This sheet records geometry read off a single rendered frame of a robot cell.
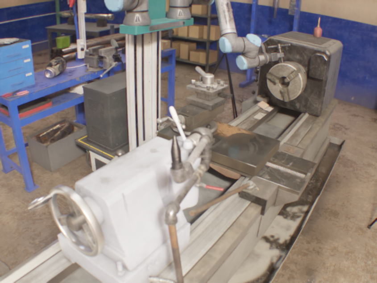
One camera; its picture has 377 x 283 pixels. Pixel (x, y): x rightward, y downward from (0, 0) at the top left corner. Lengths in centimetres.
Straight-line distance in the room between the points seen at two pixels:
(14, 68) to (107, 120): 92
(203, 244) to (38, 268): 59
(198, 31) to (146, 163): 524
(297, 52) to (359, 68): 337
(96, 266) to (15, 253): 152
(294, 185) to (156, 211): 71
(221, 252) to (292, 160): 71
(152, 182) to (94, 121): 188
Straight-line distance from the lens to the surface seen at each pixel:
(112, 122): 269
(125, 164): 102
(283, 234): 196
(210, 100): 179
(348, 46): 560
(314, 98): 237
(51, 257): 122
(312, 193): 235
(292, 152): 176
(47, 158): 321
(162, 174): 103
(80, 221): 92
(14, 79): 288
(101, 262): 102
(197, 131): 129
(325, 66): 225
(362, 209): 309
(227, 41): 182
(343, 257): 255
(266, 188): 146
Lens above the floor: 170
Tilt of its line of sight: 28 degrees down
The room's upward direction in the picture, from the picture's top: 2 degrees clockwise
